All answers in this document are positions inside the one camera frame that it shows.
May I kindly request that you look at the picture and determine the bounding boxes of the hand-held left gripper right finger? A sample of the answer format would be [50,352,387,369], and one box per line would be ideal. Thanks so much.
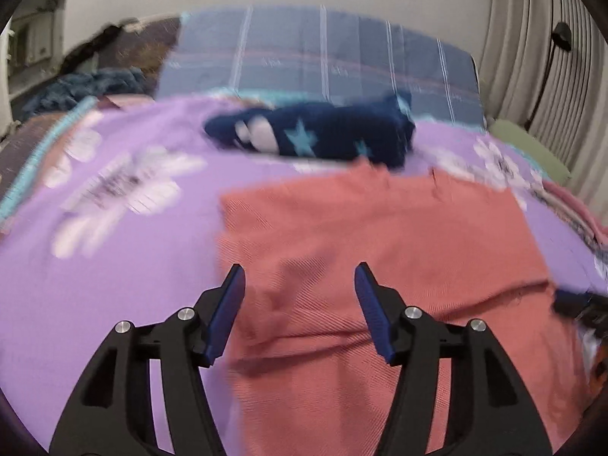
[355,261,554,456]

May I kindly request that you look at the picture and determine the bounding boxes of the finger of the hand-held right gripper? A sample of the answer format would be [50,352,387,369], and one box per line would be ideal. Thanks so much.
[553,289,608,331]

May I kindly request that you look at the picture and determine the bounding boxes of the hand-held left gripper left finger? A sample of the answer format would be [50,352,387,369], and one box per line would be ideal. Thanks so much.
[49,263,246,456]

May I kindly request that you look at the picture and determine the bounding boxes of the coral pink knit garment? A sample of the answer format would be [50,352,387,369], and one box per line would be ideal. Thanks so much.
[216,159,592,456]

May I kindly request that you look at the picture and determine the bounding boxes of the pink folded clothes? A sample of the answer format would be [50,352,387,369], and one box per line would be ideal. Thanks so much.
[541,178,608,248]

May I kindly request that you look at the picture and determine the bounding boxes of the purple floral blanket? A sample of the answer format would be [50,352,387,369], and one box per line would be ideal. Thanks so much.
[0,95,608,456]

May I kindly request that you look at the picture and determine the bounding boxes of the green pillow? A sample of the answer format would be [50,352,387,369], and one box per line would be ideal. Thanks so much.
[489,119,571,186]

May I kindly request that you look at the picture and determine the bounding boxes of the navy star print garment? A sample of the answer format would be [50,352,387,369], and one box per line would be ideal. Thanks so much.
[203,91,416,168]

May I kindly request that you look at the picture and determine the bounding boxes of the blue plaid bedding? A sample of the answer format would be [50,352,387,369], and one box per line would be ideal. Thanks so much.
[157,5,488,129]

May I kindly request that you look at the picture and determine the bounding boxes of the dark blue knit cloth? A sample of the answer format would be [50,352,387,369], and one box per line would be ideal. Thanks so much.
[21,67,155,115]

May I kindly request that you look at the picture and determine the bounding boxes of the black floor lamp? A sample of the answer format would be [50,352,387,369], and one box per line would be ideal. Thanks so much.
[525,21,573,131]

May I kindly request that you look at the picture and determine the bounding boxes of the dark brown patterned cloth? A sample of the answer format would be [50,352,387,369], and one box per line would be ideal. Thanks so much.
[62,16,181,77]

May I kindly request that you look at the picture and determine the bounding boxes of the white curtain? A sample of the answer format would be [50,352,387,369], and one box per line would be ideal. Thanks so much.
[475,0,608,214]

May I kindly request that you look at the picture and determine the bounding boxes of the white shelf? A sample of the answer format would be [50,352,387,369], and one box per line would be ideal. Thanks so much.
[7,9,62,100]

